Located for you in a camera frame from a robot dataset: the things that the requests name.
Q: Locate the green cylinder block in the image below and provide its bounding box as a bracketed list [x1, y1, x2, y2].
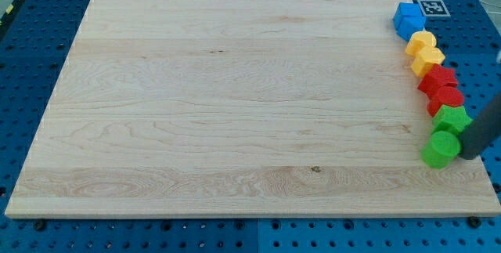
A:
[421, 131, 462, 168]

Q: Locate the light wooden board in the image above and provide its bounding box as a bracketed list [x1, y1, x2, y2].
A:
[5, 0, 500, 219]

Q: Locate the blue pentagon block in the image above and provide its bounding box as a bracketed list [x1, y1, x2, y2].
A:
[395, 16, 426, 42]

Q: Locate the yellow cylinder block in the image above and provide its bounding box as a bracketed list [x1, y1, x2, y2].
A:
[405, 31, 437, 56]

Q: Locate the blue cube block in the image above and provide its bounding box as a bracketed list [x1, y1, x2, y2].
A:
[393, 2, 422, 30]

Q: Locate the yellow pentagon block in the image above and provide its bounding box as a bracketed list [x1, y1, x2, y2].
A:
[411, 46, 445, 78]

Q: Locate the red star block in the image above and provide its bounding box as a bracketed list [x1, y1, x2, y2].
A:
[417, 64, 459, 99]

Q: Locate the red cylinder block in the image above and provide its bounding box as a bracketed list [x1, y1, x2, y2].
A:
[427, 86, 464, 117]

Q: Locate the green star block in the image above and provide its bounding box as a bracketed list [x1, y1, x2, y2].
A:
[432, 105, 473, 136]

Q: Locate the black white fiducial marker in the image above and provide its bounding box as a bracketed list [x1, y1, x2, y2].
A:
[416, 0, 450, 17]

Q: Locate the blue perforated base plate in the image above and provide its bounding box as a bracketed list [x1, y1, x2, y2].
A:
[1, 0, 500, 252]

